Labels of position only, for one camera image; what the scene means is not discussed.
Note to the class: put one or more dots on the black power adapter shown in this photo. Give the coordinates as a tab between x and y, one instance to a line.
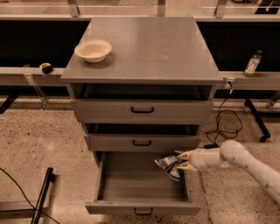
210	146

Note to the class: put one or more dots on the black tape measure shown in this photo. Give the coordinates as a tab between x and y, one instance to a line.
46	68

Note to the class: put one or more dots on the grey drawer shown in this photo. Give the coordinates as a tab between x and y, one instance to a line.
140	143
141	111
131	183

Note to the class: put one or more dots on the clear plastic bottle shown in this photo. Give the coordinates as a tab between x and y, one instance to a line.
253	63

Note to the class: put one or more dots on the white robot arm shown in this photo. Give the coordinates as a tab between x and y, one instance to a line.
232	154

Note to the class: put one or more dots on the blue chip bag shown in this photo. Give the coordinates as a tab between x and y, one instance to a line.
169	165

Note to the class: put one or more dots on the white wall plug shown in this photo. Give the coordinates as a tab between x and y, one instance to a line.
228	83

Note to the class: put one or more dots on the grey drawer cabinet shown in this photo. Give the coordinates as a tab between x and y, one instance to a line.
152	58

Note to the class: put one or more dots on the grey rail frame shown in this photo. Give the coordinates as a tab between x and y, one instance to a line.
25	76

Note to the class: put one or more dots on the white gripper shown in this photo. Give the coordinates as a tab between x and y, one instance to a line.
199	159

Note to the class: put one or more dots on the white bowl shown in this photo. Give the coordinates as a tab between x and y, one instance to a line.
93	50

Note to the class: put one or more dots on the black stand leg left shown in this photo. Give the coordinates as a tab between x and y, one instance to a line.
38	210

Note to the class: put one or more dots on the grey middle drawer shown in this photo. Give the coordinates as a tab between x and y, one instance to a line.
140	143

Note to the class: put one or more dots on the grey bottom drawer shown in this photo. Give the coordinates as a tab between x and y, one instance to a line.
131	183

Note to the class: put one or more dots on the grey top drawer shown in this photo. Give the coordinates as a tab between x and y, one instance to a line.
141	111

